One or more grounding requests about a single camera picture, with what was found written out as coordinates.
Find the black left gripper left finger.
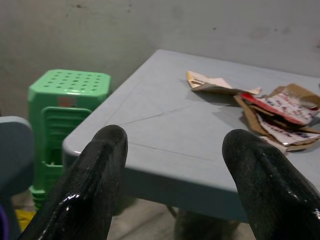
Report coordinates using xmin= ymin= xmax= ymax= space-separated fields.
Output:
xmin=17 ymin=124 xmax=129 ymax=240

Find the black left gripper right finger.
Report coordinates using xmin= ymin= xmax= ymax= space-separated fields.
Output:
xmin=221 ymin=128 xmax=320 ymax=240

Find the torn printed cardboard box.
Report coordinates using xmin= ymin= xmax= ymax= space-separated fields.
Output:
xmin=233 ymin=83 xmax=320 ymax=152

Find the yellow object on floor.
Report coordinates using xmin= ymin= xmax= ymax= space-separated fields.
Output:
xmin=15 ymin=208 xmax=38 ymax=232

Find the grey plastic chair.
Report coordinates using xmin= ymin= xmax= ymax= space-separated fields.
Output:
xmin=0 ymin=115 xmax=35 ymax=240

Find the green plastic stool stack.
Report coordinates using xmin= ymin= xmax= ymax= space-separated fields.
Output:
xmin=27 ymin=69 xmax=112 ymax=210

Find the grey plastic table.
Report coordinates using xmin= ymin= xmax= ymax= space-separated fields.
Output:
xmin=62 ymin=49 xmax=320 ymax=223

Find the torn beige cardboard piece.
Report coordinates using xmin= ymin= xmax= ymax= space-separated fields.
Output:
xmin=186 ymin=70 xmax=263 ymax=96

